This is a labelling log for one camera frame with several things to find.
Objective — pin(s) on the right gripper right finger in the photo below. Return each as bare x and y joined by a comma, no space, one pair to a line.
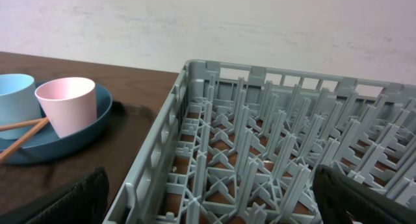
341,200

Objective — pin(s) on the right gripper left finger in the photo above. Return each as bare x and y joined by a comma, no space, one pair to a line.
78,202

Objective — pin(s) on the pink cup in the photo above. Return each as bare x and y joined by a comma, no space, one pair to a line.
69,104

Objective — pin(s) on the light blue cup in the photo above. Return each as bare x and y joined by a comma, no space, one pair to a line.
18,101

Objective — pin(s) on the grey dishwasher rack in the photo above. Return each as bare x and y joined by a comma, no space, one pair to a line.
239,143

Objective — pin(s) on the dark blue plate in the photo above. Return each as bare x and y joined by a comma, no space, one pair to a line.
45,145

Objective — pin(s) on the left wooden chopstick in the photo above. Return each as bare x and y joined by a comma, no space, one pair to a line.
20,124

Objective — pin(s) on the wooden chopstick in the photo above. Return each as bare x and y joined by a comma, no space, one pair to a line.
20,124
19,142

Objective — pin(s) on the right wooden chopstick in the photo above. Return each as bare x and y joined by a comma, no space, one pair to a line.
19,142

